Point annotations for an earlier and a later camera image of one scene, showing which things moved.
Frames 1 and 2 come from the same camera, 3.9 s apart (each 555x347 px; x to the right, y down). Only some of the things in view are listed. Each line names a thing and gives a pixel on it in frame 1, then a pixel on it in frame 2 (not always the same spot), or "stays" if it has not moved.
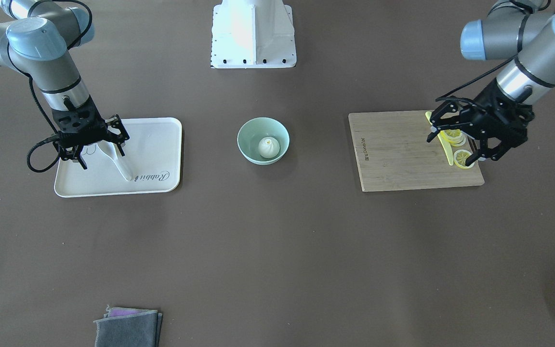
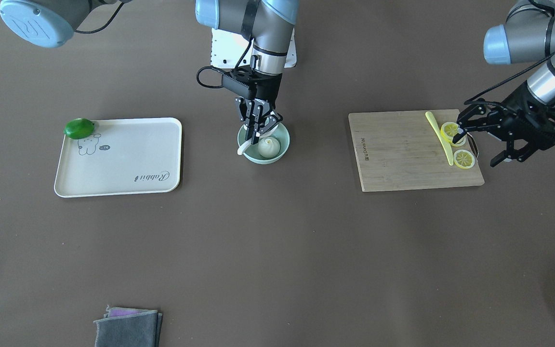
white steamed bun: x=269 y=147 stays
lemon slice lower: x=460 y=157 stays
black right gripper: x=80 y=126 -> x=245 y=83
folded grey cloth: x=128 y=327 stays
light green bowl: x=252 y=131 stays
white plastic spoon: x=108 y=148 -> x=243 y=146
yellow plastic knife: x=447 y=146 stays
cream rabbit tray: x=152 y=162 stays
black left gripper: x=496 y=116 -> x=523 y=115
